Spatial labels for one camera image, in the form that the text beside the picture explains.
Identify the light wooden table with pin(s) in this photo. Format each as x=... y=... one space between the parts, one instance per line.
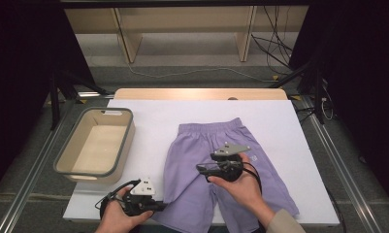
x=182 y=93

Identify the beige storage bin grey rim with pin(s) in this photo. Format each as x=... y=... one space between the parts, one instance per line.
x=95 y=145

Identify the aluminium floor rail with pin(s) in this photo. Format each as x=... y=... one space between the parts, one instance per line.
x=27 y=187
x=346 y=181

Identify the short aluminium rail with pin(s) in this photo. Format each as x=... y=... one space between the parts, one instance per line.
x=91 y=94

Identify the black metal stand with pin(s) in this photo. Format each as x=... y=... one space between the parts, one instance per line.
x=318 y=103
x=54 y=106

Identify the purple shorts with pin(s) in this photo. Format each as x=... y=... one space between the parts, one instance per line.
x=188 y=155

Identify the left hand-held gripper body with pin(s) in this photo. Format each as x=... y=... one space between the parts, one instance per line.
x=143 y=189

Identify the black curtain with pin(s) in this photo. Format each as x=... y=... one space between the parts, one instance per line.
x=17 y=64
x=370 y=81

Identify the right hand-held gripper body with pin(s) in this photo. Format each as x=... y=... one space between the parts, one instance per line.
x=231 y=149

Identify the person's left hand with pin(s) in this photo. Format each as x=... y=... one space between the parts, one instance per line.
x=117 y=220

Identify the beige wooden shelf unit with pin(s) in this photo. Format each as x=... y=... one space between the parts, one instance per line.
x=130 y=45

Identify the person's right hand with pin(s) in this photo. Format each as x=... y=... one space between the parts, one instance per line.
x=243 y=189

